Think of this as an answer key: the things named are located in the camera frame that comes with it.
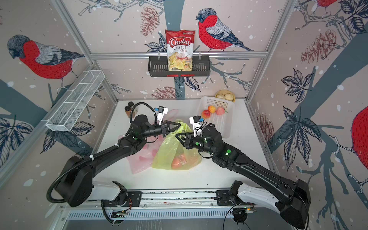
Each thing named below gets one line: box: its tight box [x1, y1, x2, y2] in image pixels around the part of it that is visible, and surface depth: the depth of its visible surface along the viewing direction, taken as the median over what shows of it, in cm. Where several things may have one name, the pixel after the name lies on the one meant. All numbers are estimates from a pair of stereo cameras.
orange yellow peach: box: [207, 105, 217, 114], surface depth 109 cm
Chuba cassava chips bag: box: [165, 29, 196, 72], surface depth 87 cm
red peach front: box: [172, 157, 182, 169], surface depth 82 cm
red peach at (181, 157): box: [178, 154, 186, 162], surface depth 83 cm
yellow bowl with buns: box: [215, 89, 236, 103], surface depth 120 cm
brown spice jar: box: [124, 105, 132, 118], surface depth 106 cm
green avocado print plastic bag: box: [151, 118, 202, 171], surface depth 76 cm
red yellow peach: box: [201, 109, 211, 119], surface depth 106 cm
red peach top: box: [215, 106, 226, 116], surface depth 109 cm
